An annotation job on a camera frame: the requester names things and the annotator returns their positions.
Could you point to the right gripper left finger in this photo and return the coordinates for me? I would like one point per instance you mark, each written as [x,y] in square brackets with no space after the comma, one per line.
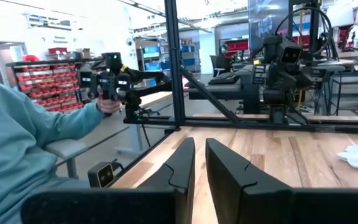
[120,205]

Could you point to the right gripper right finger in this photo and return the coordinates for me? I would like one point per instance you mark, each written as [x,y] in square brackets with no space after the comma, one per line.
[275,205]

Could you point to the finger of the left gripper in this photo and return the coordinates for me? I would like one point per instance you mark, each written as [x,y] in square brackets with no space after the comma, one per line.
[290,81]
[282,81]

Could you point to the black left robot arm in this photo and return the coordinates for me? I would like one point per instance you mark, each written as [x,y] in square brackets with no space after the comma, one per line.
[277,102]

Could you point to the dark glass screen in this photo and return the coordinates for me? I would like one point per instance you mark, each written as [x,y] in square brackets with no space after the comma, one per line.
[267,21]

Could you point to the person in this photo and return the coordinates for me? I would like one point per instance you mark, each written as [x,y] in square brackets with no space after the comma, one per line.
[224,60]
[17,149]

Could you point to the grey stool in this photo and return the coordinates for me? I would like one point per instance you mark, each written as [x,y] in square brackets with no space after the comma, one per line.
[65,149]

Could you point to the person's hand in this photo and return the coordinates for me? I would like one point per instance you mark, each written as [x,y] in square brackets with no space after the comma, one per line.
[109,104]

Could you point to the shelf with blue bins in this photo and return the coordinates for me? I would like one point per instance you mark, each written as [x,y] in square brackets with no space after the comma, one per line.
[154,59]

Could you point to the shelf with red bins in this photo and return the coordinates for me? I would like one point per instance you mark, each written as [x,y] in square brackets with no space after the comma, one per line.
[48,87]

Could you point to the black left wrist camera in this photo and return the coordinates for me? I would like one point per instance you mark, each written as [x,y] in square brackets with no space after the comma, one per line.
[291,55]

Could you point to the small black depth camera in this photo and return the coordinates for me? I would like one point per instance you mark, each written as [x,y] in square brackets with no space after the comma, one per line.
[101,175]

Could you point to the black metal rig frame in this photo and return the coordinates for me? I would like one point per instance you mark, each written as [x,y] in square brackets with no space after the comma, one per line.
[174,62]

